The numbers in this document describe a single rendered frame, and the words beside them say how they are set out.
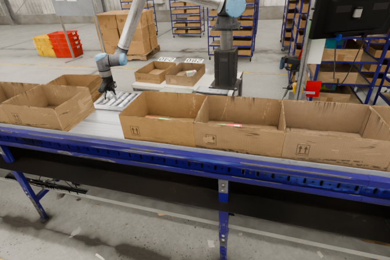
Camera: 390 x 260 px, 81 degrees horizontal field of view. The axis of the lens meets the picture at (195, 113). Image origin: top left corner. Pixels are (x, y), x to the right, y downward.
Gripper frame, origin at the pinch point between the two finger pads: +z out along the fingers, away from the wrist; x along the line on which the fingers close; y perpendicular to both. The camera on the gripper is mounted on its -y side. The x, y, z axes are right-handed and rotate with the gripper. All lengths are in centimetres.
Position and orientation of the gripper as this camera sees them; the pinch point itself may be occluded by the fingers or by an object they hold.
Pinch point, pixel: (110, 100)
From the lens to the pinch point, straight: 198.7
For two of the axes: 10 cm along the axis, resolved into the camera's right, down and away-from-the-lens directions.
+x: -9.6, -0.8, 2.6
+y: 2.6, -5.0, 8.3
